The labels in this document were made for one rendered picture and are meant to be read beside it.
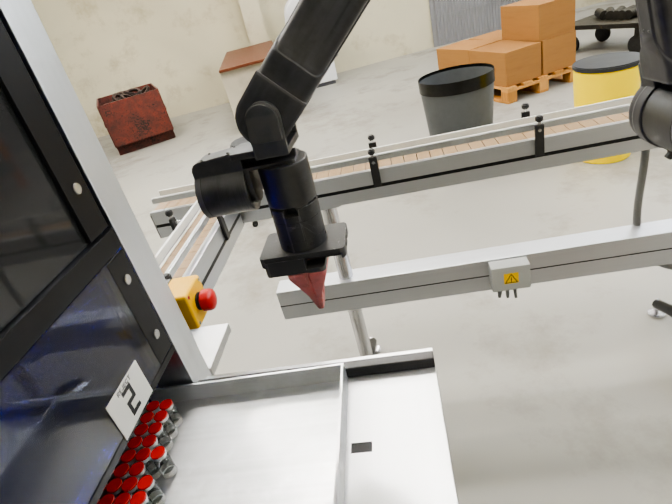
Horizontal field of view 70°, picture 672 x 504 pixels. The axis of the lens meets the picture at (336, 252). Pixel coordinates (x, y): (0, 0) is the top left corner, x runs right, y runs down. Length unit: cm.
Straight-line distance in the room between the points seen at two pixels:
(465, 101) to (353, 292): 213
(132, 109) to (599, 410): 650
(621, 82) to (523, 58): 194
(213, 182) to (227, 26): 832
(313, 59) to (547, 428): 156
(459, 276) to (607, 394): 68
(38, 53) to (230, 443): 57
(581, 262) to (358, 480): 122
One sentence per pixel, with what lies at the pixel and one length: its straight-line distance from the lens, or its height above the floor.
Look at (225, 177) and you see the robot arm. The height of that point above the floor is 128.
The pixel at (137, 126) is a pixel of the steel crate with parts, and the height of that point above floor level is 31.
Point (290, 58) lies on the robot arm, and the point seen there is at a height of 138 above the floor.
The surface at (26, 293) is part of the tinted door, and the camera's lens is 61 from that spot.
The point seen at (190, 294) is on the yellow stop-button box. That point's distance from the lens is 87.
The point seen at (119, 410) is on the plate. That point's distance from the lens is 70.
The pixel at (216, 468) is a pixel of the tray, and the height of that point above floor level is 88.
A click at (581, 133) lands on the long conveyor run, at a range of 150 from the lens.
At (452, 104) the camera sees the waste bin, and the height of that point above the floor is 52.
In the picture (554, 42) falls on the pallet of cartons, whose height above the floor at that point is 43.
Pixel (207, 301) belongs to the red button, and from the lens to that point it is 87.
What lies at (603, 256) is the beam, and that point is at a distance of 174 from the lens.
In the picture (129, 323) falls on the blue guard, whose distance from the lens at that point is 72.
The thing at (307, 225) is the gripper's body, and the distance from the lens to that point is 54.
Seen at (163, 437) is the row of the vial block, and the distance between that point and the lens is 80.
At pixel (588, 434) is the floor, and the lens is 185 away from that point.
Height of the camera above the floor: 143
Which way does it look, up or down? 29 degrees down
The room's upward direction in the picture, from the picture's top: 15 degrees counter-clockwise
